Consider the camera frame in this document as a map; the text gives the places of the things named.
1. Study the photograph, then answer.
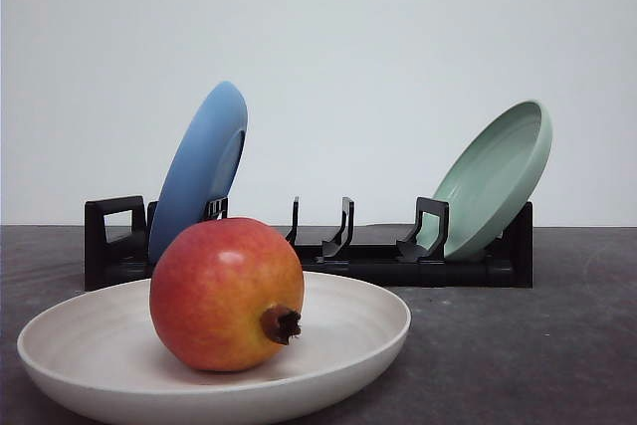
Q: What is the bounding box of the green plate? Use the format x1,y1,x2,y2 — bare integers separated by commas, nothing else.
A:
417,101,553,261

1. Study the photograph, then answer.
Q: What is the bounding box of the black plate rack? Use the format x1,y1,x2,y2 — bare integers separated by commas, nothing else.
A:
85,194,534,292

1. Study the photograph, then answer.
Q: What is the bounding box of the blue plate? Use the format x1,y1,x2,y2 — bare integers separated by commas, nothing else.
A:
149,81,248,264

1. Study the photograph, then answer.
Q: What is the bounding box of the red yellow pomegranate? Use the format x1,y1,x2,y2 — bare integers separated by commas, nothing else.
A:
149,217,305,372

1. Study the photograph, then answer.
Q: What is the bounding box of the white plate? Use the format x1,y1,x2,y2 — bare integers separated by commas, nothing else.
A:
17,273,412,425

